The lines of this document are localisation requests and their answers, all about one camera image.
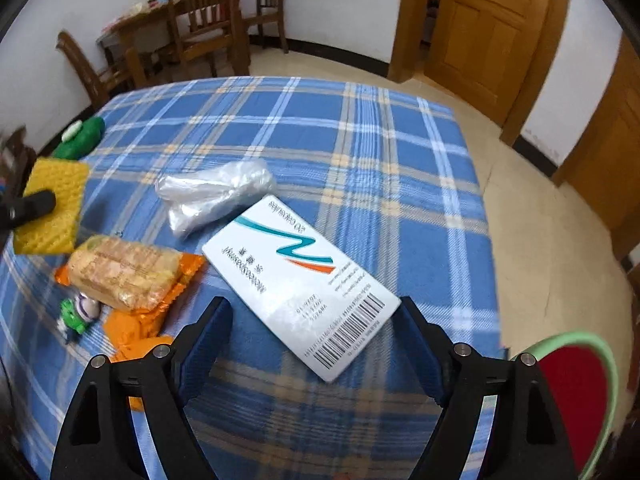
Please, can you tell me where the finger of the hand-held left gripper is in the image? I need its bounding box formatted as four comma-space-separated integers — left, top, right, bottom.
0, 189, 57, 229
0, 127, 37, 196

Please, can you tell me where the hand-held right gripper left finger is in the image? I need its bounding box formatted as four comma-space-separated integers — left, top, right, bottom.
50, 296, 233, 480

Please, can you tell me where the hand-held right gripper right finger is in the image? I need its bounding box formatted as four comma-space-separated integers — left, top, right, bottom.
400, 296, 578, 480

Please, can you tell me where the small yellow sponge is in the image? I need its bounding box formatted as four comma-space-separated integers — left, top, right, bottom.
14, 157, 92, 254

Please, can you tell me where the white box with barcode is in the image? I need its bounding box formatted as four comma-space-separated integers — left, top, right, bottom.
201, 194, 402, 385

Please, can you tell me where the red bin with green rim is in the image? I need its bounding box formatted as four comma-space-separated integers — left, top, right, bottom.
507, 330, 619, 480

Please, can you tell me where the green toy with white cap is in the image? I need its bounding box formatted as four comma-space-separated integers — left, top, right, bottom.
51, 116, 107, 160

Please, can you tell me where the orange plastic bag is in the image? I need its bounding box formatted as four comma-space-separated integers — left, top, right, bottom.
102, 307, 176, 411

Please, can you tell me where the wooden slat-back chair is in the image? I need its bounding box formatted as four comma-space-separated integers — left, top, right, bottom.
56, 30, 151, 111
242, 0, 292, 53
164, 0, 251, 78

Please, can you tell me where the biscuit pack in orange wrapper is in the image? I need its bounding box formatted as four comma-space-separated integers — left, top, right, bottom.
54, 234, 207, 315

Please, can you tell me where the small green toy figure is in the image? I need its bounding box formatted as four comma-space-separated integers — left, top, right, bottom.
56, 292, 103, 343

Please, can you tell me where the clear plastic bag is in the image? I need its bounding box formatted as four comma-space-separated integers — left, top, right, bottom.
156, 159, 275, 238

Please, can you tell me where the wooden dining table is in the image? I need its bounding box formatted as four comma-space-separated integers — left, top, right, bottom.
97, 0, 173, 86

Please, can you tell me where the blue plaid tablecloth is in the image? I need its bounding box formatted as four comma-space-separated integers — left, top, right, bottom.
0, 75, 501, 480

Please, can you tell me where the closed wooden door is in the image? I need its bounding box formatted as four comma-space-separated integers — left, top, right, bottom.
567, 85, 640, 233

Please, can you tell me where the open wooden door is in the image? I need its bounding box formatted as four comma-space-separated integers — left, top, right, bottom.
425, 0, 553, 111

